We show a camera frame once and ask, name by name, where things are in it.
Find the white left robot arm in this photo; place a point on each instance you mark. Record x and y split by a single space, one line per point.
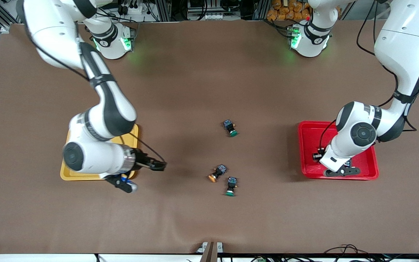
358 134

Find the green push button switch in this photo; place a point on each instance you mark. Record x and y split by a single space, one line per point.
231 183
228 125

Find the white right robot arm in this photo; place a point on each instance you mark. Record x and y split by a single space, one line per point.
96 156

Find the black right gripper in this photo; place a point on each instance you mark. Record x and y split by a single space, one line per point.
142 160

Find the white power strip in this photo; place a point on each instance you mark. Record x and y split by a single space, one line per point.
133 9

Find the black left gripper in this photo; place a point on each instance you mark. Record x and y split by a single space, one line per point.
317 157

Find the yellow push button switch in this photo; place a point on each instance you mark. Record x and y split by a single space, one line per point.
219 170

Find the red plastic tray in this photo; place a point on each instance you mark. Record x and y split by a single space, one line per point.
307 138

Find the metal table edge bracket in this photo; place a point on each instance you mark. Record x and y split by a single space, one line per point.
209 251

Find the red push button switch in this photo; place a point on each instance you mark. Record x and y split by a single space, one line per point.
347 163

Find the yellow plastic tray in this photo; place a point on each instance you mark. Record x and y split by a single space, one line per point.
66 175

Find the bag of orange items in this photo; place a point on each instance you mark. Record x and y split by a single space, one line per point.
289 10

